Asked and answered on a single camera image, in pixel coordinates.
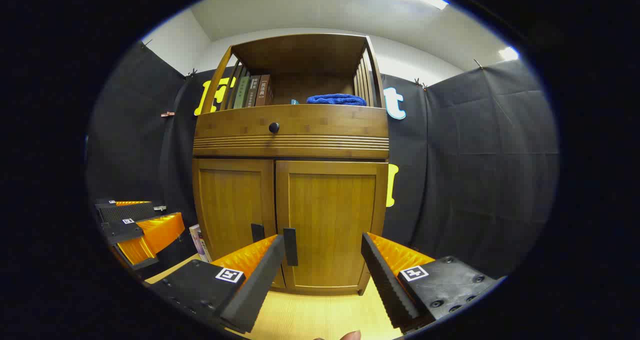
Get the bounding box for wooden cabinet door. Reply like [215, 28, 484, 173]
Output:
[275, 160, 389, 294]
[193, 159, 287, 289]

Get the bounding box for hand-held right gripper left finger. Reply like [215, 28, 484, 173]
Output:
[150, 234, 286, 334]

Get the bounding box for grey book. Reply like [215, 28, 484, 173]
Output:
[246, 75, 262, 108]

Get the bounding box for brown book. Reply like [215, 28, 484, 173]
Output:
[255, 74, 274, 107]

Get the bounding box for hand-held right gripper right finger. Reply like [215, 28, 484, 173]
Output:
[361, 232, 501, 334]

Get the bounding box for wooden drawer with black knob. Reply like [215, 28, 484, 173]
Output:
[193, 104, 390, 159]

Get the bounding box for green book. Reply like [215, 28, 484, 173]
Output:
[233, 75, 251, 109]

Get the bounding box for black backdrop cloth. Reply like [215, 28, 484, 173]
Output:
[86, 40, 560, 281]

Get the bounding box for wooden double-door shoe cabinet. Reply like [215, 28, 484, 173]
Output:
[191, 33, 391, 297]

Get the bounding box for blue folded towel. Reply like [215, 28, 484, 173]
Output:
[306, 93, 368, 106]

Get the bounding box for pink and white box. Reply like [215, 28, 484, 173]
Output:
[188, 224, 214, 264]

